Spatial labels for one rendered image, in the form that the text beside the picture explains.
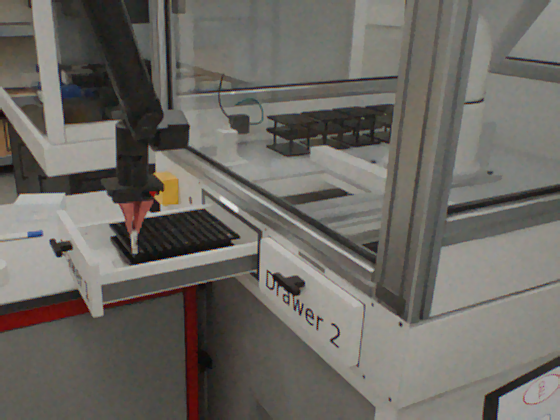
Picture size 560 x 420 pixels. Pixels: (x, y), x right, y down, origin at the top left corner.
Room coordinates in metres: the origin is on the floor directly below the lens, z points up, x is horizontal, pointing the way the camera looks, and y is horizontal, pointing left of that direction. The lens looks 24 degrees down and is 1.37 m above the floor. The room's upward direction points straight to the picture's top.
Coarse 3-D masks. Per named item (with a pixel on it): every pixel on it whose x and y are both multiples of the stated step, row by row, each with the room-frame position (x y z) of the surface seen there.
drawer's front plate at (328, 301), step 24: (264, 240) 1.01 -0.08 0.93; (264, 264) 1.00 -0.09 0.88; (288, 264) 0.93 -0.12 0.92; (264, 288) 1.00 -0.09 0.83; (312, 288) 0.86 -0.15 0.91; (336, 288) 0.82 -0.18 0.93; (288, 312) 0.92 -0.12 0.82; (336, 312) 0.80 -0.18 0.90; (360, 312) 0.76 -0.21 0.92; (360, 336) 0.77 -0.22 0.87
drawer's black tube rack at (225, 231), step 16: (144, 224) 1.16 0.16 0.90; (160, 224) 1.16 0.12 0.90; (176, 224) 1.16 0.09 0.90; (192, 224) 1.16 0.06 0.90; (208, 224) 1.16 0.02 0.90; (224, 224) 1.16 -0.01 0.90; (112, 240) 1.14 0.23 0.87; (144, 240) 1.08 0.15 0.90; (160, 240) 1.07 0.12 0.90; (176, 240) 1.08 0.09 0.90; (192, 240) 1.08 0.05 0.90; (208, 240) 1.08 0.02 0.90; (224, 240) 1.08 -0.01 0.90; (128, 256) 1.07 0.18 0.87; (144, 256) 1.01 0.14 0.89; (160, 256) 1.07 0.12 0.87; (176, 256) 1.06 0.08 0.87
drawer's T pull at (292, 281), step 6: (276, 276) 0.90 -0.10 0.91; (282, 276) 0.89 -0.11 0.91; (294, 276) 0.89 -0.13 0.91; (282, 282) 0.88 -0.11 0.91; (288, 282) 0.87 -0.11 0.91; (294, 282) 0.87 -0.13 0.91; (300, 282) 0.87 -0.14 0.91; (288, 288) 0.86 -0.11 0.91; (294, 288) 0.85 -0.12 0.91; (294, 294) 0.84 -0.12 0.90
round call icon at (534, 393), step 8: (544, 376) 0.47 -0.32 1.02; (552, 376) 0.46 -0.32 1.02; (528, 384) 0.48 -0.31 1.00; (536, 384) 0.47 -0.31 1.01; (544, 384) 0.46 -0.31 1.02; (552, 384) 0.45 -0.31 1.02; (528, 392) 0.46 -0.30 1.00; (536, 392) 0.46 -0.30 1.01; (544, 392) 0.45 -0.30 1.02; (552, 392) 0.44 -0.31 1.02; (528, 400) 0.45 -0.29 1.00; (536, 400) 0.44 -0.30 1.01; (544, 400) 0.44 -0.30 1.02; (528, 408) 0.44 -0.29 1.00
